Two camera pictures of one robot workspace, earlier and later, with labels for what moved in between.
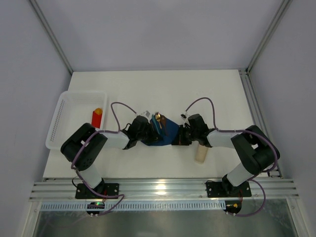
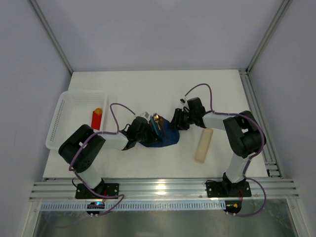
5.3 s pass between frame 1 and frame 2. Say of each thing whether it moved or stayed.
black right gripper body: moved
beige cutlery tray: stayed
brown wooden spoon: stayed
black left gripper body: stayed
